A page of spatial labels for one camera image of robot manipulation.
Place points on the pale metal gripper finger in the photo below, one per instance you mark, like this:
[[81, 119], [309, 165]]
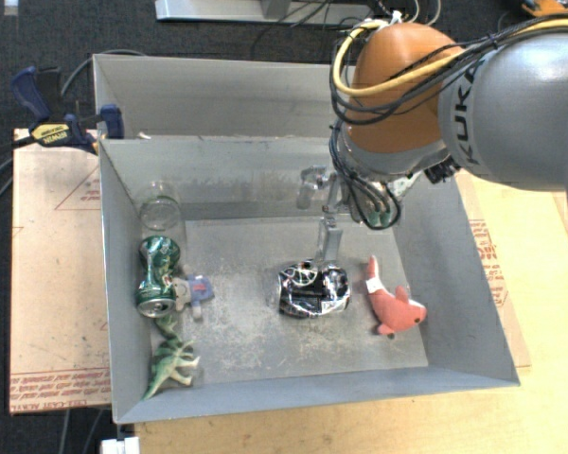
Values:
[[318, 177], [329, 244]]

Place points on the crushed black and white can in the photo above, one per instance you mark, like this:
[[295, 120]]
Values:
[[312, 291]]

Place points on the pink plush toy fish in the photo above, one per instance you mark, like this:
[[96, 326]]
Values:
[[397, 312]]

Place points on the grey metal bin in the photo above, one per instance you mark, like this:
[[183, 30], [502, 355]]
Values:
[[246, 338]]

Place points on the small white and blue toy figure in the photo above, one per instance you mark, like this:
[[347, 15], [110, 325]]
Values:
[[196, 290]]

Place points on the clear glass jar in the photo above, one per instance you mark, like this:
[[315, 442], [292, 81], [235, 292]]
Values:
[[160, 212]]

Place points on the crushed green drink can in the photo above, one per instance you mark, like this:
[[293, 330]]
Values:
[[155, 272]]

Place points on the green toy dinosaur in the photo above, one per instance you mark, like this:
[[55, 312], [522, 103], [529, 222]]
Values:
[[169, 362]]

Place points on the black cylinder on white bracket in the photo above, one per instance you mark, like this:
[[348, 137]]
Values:
[[439, 170]]

